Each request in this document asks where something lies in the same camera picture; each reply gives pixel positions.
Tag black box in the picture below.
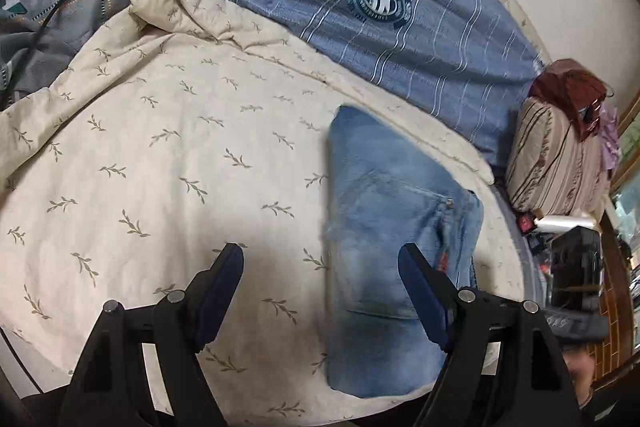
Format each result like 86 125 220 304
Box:
547 227 603 313

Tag white plastic roll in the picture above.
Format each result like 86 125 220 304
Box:
534 214 598 233

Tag person's dark shorts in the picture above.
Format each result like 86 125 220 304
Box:
542 307 611 348

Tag person's leg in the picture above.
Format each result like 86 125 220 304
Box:
562 347 596 408

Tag beige striped pillow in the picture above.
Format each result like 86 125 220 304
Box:
504 97 613 218

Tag wooden shelf frame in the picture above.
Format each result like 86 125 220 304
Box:
590 97 640 388

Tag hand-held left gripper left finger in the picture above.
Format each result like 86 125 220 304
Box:
60 243 246 427

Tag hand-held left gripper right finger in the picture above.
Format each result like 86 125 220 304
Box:
397 243 583 427

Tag light blue denim pants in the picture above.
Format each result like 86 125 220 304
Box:
322 104 486 400

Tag cream leaf print blanket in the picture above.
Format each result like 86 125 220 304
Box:
0 0 526 423

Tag purple cloth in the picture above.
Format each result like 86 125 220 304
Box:
597 104 623 172

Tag red-brown cloth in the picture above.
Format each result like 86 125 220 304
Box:
529 58 616 142

